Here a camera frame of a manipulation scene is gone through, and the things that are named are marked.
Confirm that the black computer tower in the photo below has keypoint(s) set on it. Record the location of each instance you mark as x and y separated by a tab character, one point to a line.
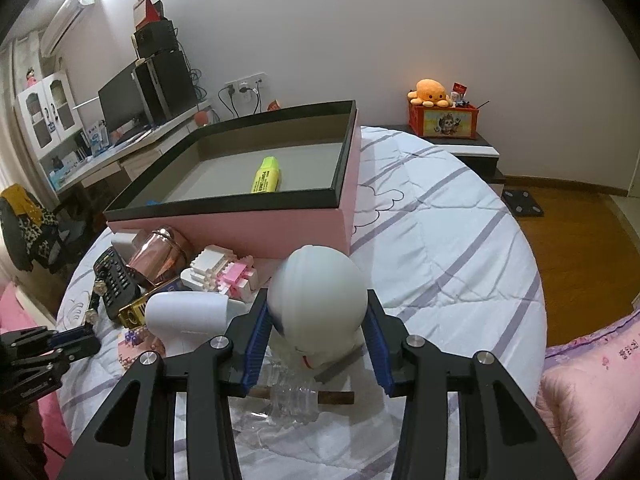
167	87

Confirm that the pink pillow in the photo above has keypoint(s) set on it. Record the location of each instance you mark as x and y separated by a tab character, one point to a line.
595	385

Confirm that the clear plastic bottle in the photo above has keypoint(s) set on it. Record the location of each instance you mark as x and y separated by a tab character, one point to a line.
292	400

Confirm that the white air conditioner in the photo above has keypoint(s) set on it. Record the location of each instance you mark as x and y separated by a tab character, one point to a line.
67	17

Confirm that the red card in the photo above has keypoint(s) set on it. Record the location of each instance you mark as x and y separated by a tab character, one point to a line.
460	89

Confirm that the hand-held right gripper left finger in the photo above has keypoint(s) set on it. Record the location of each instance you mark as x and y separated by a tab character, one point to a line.
256	345

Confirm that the small purple blocks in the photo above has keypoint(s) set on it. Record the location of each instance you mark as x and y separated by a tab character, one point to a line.
132	336

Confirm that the white round toy head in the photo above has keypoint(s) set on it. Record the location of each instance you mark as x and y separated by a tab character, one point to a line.
317	295

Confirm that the pink white block toy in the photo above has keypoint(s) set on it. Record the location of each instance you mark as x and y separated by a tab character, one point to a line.
227	272

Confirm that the yellow highlighter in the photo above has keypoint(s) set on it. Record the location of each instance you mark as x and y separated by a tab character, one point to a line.
266	175

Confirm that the blue white boxes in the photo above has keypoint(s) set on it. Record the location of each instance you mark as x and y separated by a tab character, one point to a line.
97	137

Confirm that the black remote control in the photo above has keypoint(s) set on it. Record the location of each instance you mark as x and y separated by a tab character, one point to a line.
116	280

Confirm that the red printed crate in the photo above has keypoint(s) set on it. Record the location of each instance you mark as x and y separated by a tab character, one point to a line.
445	121

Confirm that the black office chair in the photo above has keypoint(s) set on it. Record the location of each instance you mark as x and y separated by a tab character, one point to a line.
70	230

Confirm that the black computer monitor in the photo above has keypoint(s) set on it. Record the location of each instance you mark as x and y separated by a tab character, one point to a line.
120	102

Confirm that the pink box with black rim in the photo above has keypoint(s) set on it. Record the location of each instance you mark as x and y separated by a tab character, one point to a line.
240	230

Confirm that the black low bench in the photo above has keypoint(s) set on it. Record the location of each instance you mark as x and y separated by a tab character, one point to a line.
475	152

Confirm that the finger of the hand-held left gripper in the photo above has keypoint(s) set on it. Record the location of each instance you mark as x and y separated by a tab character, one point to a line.
70	336
82	347

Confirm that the red desk calendar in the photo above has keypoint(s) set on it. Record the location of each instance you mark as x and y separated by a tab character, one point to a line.
147	10

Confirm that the orange octopus plush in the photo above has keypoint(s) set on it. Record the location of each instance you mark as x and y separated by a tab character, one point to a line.
430	92

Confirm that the rose gold metal canister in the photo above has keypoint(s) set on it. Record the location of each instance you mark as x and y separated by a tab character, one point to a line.
157	257

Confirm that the pink doll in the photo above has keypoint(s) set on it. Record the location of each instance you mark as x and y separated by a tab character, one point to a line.
32	77

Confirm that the black speaker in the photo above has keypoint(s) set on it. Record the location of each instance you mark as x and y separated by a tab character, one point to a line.
155	37

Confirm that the pink blanket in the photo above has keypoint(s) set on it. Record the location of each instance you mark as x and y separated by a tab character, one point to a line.
20	310

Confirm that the white wall outlets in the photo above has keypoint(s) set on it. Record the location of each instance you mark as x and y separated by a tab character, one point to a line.
246	83

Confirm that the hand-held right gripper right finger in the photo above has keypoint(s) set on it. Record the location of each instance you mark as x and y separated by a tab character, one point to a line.
379	355

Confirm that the black floor scale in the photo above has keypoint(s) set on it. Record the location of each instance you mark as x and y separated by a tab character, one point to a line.
522	202

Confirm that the gold black small box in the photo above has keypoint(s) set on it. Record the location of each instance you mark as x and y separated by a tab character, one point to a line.
132	312

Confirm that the red snack packet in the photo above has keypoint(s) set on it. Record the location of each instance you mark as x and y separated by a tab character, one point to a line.
275	105

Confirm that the white desk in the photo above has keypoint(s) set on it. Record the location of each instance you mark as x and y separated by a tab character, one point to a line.
145	142

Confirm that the leopard print cloth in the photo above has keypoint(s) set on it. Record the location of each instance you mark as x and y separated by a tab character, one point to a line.
27	225

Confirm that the white glass door cabinet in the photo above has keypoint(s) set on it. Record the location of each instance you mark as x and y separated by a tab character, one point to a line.
47	110

